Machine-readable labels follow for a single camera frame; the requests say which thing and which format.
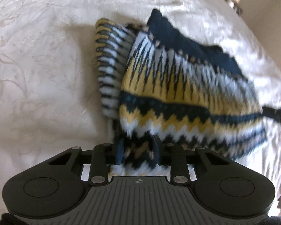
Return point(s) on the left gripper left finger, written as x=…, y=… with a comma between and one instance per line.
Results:
x=117, y=152

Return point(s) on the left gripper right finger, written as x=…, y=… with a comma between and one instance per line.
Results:
x=162, y=152

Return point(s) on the patterned knit sweater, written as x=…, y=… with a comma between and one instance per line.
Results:
x=155, y=81

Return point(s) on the white satin bedspread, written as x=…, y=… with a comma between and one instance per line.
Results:
x=49, y=98

